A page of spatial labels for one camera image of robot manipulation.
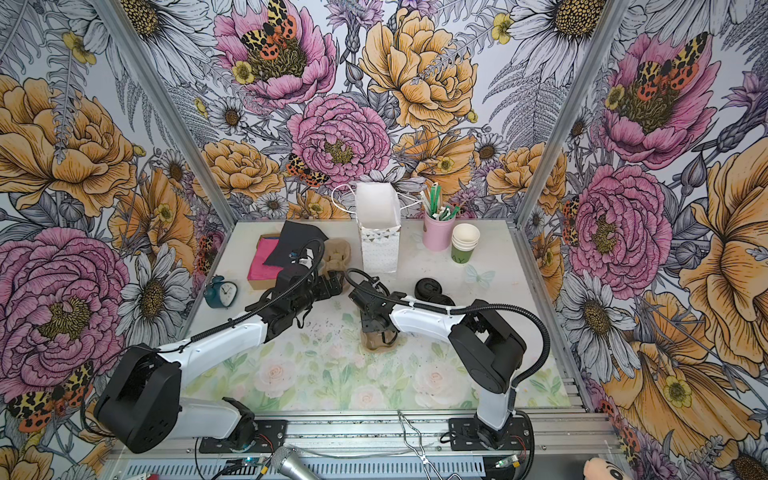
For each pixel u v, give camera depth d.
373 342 0.90
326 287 0.78
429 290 0.98
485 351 0.47
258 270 1.03
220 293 0.94
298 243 1.12
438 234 1.09
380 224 1.08
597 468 0.64
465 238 1.01
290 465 0.68
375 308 0.70
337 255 1.09
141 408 0.42
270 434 0.75
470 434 0.74
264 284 1.02
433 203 1.05
